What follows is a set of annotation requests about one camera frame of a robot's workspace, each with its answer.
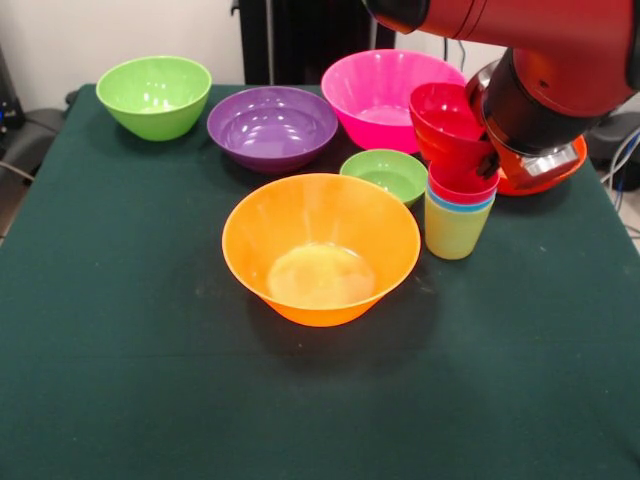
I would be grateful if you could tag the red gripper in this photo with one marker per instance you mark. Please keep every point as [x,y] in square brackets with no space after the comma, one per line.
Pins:
[512,172]

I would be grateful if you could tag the red cup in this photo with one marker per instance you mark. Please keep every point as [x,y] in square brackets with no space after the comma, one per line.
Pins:
[460,192]

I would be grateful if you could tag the small red bowl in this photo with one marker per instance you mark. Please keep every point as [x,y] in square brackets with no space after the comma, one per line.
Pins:
[445,130]

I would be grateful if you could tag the blue cup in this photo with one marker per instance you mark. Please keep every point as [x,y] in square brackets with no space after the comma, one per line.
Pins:
[440,202]

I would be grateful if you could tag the large green bowl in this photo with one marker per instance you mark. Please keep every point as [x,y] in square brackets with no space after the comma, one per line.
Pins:
[150,85]

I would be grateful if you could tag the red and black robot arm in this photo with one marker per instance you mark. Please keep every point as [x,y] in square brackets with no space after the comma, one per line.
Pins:
[550,75]

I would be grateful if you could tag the red-orange bowl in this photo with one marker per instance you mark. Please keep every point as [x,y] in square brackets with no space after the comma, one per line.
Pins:
[560,180]

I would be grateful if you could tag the yellow cup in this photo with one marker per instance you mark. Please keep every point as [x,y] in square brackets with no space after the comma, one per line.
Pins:
[452,235]

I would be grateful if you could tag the small green bowl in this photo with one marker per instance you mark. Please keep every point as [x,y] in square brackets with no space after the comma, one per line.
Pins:
[385,172]

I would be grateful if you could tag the pink bowl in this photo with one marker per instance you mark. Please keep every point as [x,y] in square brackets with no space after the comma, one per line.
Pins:
[375,95]

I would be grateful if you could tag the black equipment with knob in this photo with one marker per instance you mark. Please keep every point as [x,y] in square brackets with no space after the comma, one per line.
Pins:
[622,142]

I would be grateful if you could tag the large orange bowl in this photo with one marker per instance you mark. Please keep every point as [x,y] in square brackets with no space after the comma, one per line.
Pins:
[320,235]

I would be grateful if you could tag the purple bowl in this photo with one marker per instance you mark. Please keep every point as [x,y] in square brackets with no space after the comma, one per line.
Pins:
[272,130]

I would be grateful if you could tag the dark green tablecloth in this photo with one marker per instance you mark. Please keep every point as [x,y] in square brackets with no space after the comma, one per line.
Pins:
[150,390]

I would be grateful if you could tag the black table clamp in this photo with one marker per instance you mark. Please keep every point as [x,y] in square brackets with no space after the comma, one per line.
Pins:
[72,97]

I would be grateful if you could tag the black electronics box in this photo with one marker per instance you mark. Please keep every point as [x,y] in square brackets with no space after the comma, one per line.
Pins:
[9,110]

